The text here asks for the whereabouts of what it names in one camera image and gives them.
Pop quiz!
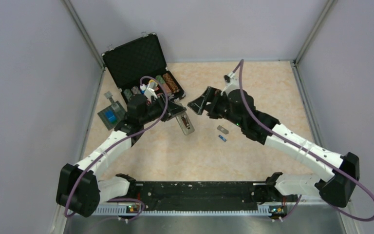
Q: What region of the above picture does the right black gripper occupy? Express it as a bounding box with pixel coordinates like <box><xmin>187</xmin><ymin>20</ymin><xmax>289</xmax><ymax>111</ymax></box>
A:
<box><xmin>188</xmin><ymin>86</ymin><xmax>244</xmax><ymax>128</ymax></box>

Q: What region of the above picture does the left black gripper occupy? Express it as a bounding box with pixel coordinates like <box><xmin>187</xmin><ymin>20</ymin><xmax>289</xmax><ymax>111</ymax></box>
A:
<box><xmin>140</xmin><ymin>93</ymin><xmax>187</xmax><ymax>125</ymax></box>

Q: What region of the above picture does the white remote control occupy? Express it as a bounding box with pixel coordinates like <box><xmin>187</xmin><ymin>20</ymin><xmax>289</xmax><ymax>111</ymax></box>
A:
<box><xmin>175</xmin><ymin>112</ymin><xmax>195</xmax><ymax>136</ymax></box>

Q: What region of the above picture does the grey remote battery cover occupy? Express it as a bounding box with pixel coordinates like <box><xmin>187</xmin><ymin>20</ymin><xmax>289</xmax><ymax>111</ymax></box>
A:
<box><xmin>217</xmin><ymin>125</ymin><xmax>229</xmax><ymax>135</ymax></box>

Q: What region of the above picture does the black grey battery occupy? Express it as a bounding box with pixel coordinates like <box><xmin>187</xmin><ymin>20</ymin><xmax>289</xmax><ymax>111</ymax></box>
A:
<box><xmin>181</xmin><ymin>115</ymin><xmax>190</xmax><ymax>129</ymax></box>

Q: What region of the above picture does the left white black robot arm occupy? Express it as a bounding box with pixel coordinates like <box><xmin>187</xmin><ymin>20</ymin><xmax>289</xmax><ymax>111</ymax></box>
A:
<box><xmin>56</xmin><ymin>94</ymin><xmax>187</xmax><ymax>217</ymax></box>

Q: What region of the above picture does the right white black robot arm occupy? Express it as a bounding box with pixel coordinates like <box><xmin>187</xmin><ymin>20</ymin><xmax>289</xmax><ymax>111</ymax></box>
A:
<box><xmin>187</xmin><ymin>86</ymin><xmax>360</xmax><ymax>208</ymax></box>

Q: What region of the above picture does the brown poker chip stack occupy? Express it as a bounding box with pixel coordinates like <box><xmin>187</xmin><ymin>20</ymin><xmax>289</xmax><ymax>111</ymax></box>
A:
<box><xmin>162</xmin><ymin>73</ymin><xmax>180</xmax><ymax>93</ymax></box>

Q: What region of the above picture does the purple green poker chip stack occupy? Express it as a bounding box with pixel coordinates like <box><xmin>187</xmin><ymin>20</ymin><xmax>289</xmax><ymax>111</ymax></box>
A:
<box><xmin>123</xmin><ymin>86</ymin><xmax>142</xmax><ymax>102</ymax></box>

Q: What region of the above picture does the blue battery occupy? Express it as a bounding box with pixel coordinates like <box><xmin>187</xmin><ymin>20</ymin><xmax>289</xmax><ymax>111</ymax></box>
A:
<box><xmin>218</xmin><ymin>135</ymin><xmax>227</xmax><ymax>142</ymax></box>

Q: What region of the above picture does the black poker chip case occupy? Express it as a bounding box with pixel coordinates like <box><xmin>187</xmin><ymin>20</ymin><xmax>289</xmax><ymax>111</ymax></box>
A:
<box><xmin>102</xmin><ymin>33</ymin><xmax>186</xmax><ymax>102</ymax></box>

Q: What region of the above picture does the grey lego plate with bricks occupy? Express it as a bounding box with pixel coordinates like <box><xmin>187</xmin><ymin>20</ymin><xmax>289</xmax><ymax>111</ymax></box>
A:
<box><xmin>97</xmin><ymin>91</ymin><xmax>126</xmax><ymax>130</ymax></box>

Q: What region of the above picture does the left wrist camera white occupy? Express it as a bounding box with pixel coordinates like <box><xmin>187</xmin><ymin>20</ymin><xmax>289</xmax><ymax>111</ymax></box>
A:
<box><xmin>140</xmin><ymin>80</ymin><xmax>158</xmax><ymax>101</ymax></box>

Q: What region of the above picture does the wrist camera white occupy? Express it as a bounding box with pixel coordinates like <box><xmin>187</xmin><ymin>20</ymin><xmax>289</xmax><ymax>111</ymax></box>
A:
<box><xmin>222</xmin><ymin>72</ymin><xmax>239</xmax><ymax>95</ymax></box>
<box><xmin>140</xmin><ymin>80</ymin><xmax>158</xmax><ymax>101</ymax></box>

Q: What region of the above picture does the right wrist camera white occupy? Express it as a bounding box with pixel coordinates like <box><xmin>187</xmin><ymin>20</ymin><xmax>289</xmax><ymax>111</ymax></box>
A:
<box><xmin>222</xmin><ymin>72</ymin><xmax>239</xmax><ymax>95</ymax></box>

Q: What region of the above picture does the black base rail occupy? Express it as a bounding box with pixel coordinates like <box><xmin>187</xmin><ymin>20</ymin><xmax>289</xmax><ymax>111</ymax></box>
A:
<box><xmin>101</xmin><ymin>180</ymin><xmax>299</xmax><ymax>217</ymax></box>

